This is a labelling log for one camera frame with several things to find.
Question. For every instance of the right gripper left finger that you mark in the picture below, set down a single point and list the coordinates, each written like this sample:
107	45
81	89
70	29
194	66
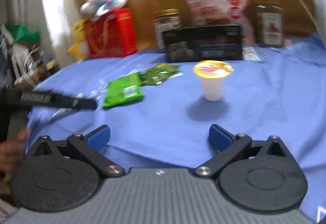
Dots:
60	175

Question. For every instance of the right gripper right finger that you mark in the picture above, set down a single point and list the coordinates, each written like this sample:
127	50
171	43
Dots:
259	176

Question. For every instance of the bright green snack packet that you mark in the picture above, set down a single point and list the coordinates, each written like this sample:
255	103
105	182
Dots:
123	90

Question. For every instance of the jelly cup yellow lid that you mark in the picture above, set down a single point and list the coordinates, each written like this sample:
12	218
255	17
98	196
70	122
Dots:
212	75

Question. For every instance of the olive green snack packet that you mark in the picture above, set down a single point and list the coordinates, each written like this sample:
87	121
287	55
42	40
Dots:
158	74

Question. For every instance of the person's left hand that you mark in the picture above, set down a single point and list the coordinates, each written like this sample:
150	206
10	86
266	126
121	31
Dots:
12	151

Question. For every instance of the cluttered side shelf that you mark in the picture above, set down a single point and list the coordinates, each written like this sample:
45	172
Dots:
23	65

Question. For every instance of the green bag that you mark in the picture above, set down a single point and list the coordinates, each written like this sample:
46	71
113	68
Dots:
22	33

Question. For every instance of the yellow duck plush toy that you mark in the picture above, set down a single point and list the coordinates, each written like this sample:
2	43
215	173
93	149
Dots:
79	49

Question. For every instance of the red gift box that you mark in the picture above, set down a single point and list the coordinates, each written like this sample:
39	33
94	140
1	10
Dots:
112	35

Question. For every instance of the blue printed tablecloth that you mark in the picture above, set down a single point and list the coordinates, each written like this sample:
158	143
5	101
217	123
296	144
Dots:
282	94

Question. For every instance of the black sheep print tin box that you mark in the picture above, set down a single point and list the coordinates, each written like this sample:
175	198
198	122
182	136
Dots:
219	42

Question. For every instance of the pink white plush toy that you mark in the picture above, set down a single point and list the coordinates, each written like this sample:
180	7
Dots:
98	8

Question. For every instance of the brown cushion chair back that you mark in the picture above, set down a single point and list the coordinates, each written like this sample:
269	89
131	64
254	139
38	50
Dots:
297	22

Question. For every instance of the left peanut jar gold lid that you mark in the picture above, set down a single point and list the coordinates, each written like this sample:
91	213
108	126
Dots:
165	20

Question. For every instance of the pink twisted snack bag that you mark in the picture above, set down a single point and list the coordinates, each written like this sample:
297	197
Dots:
208	12

